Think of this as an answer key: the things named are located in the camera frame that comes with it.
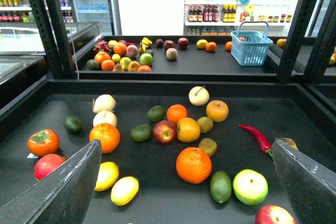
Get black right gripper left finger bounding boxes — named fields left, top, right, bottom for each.
left=1, top=140, right=102, bottom=223

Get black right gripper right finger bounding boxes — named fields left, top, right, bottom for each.
left=271, top=140, right=335, bottom=223

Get yellow lemon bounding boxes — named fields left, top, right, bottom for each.
left=111, top=176, right=139, bottom=206
left=94, top=162, right=119, bottom=191

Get blue basket on far shelf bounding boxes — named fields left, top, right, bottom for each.
left=230, top=21, right=273, bottom=67

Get red pomegranate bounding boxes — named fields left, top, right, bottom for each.
left=34, top=153, right=66, bottom=180

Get red apple front right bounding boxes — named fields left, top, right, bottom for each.
left=255, top=205, right=297, bottom=224

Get red apple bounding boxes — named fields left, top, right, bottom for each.
left=152, top=120, right=177, bottom=145
left=255, top=205, right=297, bottom=224

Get yellow green pear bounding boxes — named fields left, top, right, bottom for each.
left=275, top=137, right=298, bottom=150

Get orange persimmon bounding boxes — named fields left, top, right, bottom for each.
left=27, top=129, right=60, bottom=157

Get green apple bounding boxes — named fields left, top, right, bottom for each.
left=233, top=169, right=268, bottom=206

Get red chili pepper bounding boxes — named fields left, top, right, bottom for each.
left=239, top=124, right=272, bottom=156

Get dark green avocado left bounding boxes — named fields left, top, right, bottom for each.
left=64, top=116, right=83, bottom=134

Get orange left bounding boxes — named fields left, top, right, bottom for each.
left=89, top=123, right=120, bottom=154

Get white pear lower left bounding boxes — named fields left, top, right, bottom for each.
left=93, top=111, right=118, bottom=127

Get green lime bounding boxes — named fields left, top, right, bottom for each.
left=210, top=170, right=232, bottom=204

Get green avocado lower middle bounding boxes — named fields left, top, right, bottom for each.
left=130, top=124, right=152, bottom=143

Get white pear upper left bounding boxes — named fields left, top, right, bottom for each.
left=92, top=94, right=116, bottom=113

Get brown kiwi lower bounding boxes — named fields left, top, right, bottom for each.
left=198, top=138, right=217, bottom=157

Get brown kiwi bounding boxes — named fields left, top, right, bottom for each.
left=198, top=138, right=217, bottom=157
left=197, top=116, right=213, bottom=133

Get black near fruit tray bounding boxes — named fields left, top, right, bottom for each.
left=1, top=80, right=335, bottom=223

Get black fruit tray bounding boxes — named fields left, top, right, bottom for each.
left=1, top=80, right=335, bottom=223
left=77, top=36, right=282, bottom=82

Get red apple middle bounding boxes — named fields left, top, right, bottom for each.
left=152, top=120, right=177, bottom=145

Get large orange front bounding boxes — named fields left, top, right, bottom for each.
left=175, top=147, right=212, bottom=185

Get golden orange pear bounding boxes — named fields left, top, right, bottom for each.
left=206, top=100, right=229, bottom=123

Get brown kiwi upper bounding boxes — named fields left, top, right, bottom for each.
left=197, top=116, right=213, bottom=133

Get green avocado upper middle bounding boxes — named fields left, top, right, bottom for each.
left=147, top=105, right=166, bottom=123

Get yellow orange persimmon fruit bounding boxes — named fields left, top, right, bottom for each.
left=177, top=117, right=201, bottom=143

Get glass freezer chest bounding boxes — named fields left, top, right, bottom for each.
left=1, top=23, right=102, bottom=108

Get small orange tangerine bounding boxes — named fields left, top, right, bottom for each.
left=166, top=104, right=187, bottom=125

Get white pear with stem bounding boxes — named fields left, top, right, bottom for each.
left=188, top=86, right=209, bottom=106

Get black far fruit tray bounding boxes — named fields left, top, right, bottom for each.
left=77, top=36, right=282, bottom=82

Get black shelf frame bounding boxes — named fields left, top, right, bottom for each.
left=29, top=0, right=335, bottom=83

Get white grocery wall shelf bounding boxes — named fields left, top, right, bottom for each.
left=183, top=0, right=298, bottom=37

